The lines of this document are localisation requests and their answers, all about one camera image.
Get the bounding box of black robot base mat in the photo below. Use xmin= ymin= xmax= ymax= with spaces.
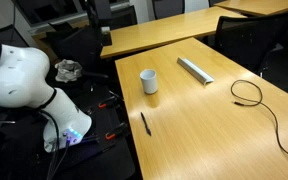
xmin=0 ymin=81 xmax=137 ymax=180

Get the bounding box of black pen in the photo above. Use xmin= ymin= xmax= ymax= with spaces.
xmin=140 ymin=111 xmax=152 ymax=137

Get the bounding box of silver aluminium angle bar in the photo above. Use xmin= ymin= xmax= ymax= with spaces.
xmin=176 ymin=56 xmax=215 ymax=86

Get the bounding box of crumpled grey cloth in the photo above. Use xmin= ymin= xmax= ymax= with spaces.
xmin=54 ymin=59 xmax=84 ymax=84

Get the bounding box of black office chair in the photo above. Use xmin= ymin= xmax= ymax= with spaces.
xmin=213 ymin=7 xmax=288 ymax=73

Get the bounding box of orange handled black clamp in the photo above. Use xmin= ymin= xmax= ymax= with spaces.
xmin=104 ymin=122 xmax=129 ymax=141
xmin=97 ymin=95 xmax=125 ymax=110

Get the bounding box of black camera stand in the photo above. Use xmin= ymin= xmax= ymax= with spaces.
xmin=85 ymin=0 xmax=114 ymax=47

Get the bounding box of thin black cable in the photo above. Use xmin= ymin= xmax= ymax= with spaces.
xmin=230 ymin=79 xmax=288 ymax=168

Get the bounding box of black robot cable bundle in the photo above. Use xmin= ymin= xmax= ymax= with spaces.
xmin=37 ymin=109 xmax=72 ymax=180

